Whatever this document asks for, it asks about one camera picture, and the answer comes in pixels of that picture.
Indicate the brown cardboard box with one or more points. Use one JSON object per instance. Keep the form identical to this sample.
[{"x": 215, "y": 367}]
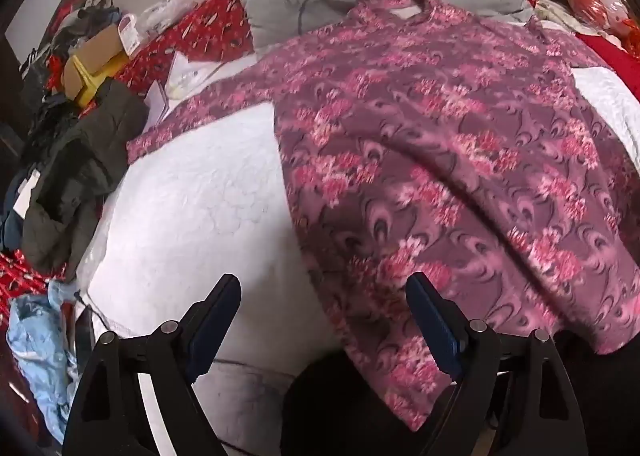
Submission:
[{"x": 100, "y": 44}]

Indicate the clear plastic bag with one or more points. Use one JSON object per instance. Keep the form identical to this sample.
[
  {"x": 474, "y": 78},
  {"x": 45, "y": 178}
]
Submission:
[{"x": 160, "y": 14}]

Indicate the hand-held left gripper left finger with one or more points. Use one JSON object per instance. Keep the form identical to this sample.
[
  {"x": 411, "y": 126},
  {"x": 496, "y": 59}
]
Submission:
[{"x": 204, "y": 347}]

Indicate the pile of dark clothes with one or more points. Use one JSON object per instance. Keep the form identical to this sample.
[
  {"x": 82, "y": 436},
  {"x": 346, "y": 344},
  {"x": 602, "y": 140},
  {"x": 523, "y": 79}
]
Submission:
[{"x": 75, "y": 21}]

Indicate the olive green jacket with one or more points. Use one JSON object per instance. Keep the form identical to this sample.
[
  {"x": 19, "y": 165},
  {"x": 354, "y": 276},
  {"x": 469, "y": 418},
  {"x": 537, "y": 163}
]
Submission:
[{"x": 85, "y": 161}]

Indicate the red patterned blanket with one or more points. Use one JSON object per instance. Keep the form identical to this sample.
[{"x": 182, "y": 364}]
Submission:
[{"x": 210, "y": 21}]

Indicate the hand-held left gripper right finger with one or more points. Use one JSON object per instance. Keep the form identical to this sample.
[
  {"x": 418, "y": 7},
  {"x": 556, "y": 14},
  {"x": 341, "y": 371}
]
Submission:
[{"x": 436, "y": 328}]

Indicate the white quilted bedspread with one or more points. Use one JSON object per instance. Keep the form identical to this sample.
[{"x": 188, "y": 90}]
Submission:
[{"x": 200, "y": 196}]

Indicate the cream printed cloth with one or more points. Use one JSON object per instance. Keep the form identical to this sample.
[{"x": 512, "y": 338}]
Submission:
[{"x": 555, "y": 14}]

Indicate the white papers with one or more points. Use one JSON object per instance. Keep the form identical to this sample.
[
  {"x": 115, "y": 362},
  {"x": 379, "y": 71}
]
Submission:
[{"x": 186, "y": 74}]

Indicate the pink floral top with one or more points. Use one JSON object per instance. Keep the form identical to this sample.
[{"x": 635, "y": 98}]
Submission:
[{"x": 425, "y": 161}]

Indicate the yellow plastic object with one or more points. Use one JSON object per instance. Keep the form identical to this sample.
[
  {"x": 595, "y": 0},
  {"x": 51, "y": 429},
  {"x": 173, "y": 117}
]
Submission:
[{"x": 92, "y": 81}]

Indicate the bagged rag doll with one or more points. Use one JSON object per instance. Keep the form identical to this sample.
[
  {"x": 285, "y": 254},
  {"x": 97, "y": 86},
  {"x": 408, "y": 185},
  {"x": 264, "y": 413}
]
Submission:
[{"x": 600, "y": 1}]

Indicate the light blue garment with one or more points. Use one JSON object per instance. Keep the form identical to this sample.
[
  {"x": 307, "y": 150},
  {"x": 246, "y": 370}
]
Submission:
[{"x": 35, "y": 336}]

